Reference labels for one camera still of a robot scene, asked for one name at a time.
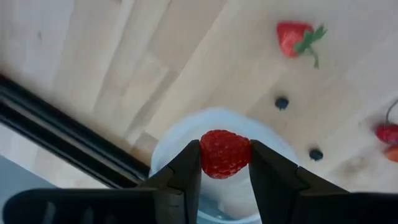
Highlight red cherry with stem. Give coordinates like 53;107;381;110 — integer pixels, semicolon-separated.
374;98;398;146

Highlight black aluminium table frame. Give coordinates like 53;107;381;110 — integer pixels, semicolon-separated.
0;73;152;189

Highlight dark blueberry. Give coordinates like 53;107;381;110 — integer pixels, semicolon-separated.
274;96;290;111
308;148;325;162

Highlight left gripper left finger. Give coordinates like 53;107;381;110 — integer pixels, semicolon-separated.
2;139;203;224

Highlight red strawberry green leaves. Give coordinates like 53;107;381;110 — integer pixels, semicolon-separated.
275;20;328;70
382;144;398;163

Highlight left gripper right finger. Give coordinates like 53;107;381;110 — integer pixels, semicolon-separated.
248;139;398;224

